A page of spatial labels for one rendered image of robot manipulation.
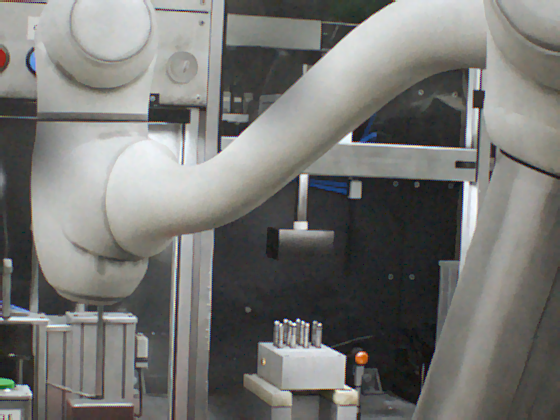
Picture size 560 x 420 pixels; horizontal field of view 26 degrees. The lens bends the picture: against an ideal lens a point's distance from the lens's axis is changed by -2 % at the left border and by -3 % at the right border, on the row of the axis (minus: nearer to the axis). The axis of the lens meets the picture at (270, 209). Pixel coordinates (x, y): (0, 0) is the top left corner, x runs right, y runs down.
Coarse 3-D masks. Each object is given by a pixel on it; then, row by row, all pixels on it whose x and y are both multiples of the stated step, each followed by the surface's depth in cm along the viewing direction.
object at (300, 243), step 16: (304, 176) 186; (304, 192) 186; (304, 208) 186; (304, 224) 186; (272, 240) 186; (288, 240) 184; (304, 240) 184; (320, 240) 185; (272, 256) 186; (288, 256) 184; (304, 256) 185; (320, 256) 185
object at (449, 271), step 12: (312, 180) 208; (324, 180) 209; (336, 180) 210; (348, 180) 211; (348, 192) 211; (444, 264) 196; (456, 264) 193; (444, 276) 196; (456, 276) 192; (444, 288) 196; (444, 300) 196; (444, 312) 196; (432, 336) 217; (432, 348) 199; (408, 360) 215; (420, 360) 203; (420, 372) 203; (396, 384) 214; (408, 384) 215; (420, 384) 202; (408, 396) 208
